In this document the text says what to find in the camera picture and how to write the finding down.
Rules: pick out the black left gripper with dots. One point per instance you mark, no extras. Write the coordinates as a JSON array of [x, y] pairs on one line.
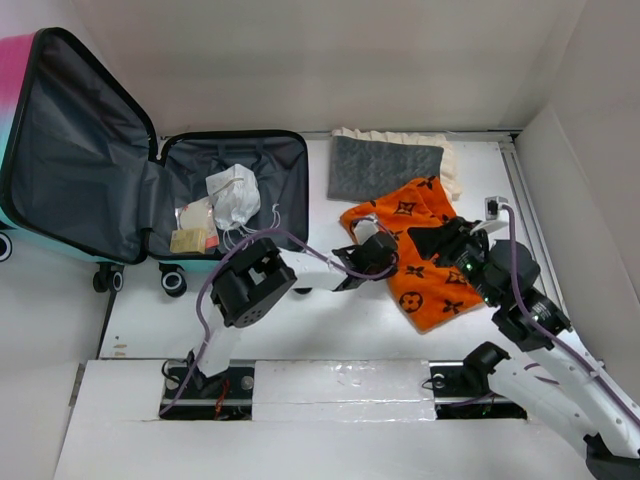
[[391, 273]]

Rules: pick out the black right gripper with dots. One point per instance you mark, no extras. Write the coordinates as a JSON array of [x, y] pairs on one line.
[[445, 239]]

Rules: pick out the orange monogram towel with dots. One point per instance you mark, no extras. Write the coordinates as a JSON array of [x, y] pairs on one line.
[[429, 296]]

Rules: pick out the grey quilted cream-frilled cloth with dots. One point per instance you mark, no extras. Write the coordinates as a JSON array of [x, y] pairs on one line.
[[365, 165]]

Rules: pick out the white drawstring bag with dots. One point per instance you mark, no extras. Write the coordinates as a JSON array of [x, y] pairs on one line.
[[235, 198]]

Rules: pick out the powder puff plastic packet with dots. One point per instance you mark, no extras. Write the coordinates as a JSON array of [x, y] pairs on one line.
[[199, 215]]

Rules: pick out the small gold box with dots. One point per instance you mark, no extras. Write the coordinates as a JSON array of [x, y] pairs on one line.
[[193, 240]]

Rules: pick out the pink teal kids suitcase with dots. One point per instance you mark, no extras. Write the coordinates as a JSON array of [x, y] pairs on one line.
[[83, 171]]

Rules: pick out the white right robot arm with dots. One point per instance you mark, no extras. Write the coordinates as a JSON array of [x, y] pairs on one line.
[[580, 401]]

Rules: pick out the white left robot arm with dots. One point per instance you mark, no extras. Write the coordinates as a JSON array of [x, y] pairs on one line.
[[256, 274]]

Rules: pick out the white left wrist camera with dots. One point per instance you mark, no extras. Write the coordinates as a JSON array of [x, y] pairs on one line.
[[364, 227]]

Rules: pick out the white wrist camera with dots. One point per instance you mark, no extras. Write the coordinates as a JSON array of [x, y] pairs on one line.
[[364, 227], [496, 216]]

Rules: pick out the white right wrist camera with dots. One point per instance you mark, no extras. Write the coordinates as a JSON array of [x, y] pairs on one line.
[[496, 216]]

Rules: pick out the aluminium side rail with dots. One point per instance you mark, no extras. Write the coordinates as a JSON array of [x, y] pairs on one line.
[[528, 226]]

